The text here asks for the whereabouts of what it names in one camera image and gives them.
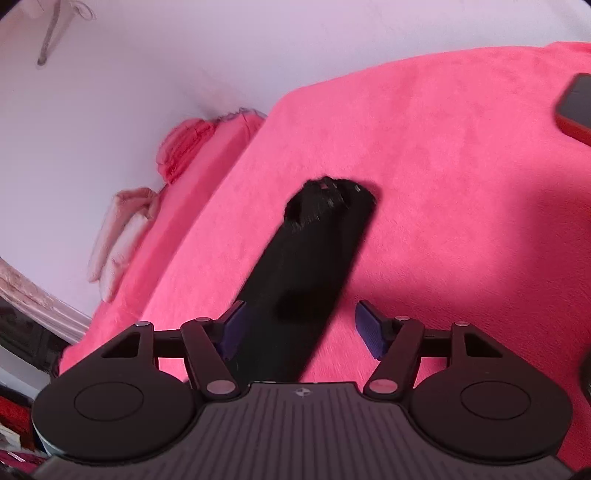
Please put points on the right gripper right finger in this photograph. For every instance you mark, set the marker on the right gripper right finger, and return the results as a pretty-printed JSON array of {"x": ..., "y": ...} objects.
[{"x": 463, "y": 390}]

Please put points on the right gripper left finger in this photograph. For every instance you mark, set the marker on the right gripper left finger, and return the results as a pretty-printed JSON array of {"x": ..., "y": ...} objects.
[{"x": 137, "y": 394}]

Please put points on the black knit pants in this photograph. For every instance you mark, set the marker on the black knit pants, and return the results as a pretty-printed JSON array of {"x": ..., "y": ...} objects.
[{"x": 293, "y": 289}]

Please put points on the hanging clothes rack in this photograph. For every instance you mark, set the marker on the hanging clothes rack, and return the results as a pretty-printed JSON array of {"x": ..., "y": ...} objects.
[{"x": 20, "y": 448}]

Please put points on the dark window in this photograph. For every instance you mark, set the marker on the dark window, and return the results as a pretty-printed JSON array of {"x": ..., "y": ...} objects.
[{"x": 29, "y": 340}]

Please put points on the pink floral curtain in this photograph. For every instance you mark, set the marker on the pink floral curtain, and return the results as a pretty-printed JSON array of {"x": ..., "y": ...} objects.
[{"x": 47, "y": 310}]

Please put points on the near pink bed blanket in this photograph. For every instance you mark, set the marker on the near pink bed blanket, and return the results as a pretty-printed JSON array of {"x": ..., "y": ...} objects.
[{"x": 483, "y": 209}]

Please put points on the folded light pink quilt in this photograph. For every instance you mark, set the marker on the folded light pink quilt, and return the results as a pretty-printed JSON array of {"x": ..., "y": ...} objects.
[{"x": 127, "y": 219}]

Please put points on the far pink bed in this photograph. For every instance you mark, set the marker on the far pink bed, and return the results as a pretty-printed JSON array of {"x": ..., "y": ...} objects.
[{"x": 179, "y": 204}]

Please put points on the folded pink blanket stack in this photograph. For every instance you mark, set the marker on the folded pink blanket stack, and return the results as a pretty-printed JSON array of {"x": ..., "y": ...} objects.
[{"x": 181, "y": 146}]

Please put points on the black phone orange case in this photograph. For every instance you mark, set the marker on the black phone orange case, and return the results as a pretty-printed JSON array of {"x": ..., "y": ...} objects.
[{"x": 572, "y": 113}]

